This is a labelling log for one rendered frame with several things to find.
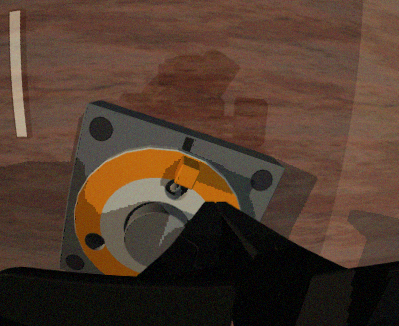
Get orange round plate with tab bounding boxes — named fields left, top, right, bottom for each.
left=74, top=144, right=242, bottom=276

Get grey square base plate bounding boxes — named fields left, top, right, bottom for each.
left=59, top=99, right=284, bottom=275

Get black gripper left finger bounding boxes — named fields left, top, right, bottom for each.
left=0, top=202, right=236, bottom=326

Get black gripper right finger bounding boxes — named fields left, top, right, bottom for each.
left=216, top=202, right=399, bottom=326

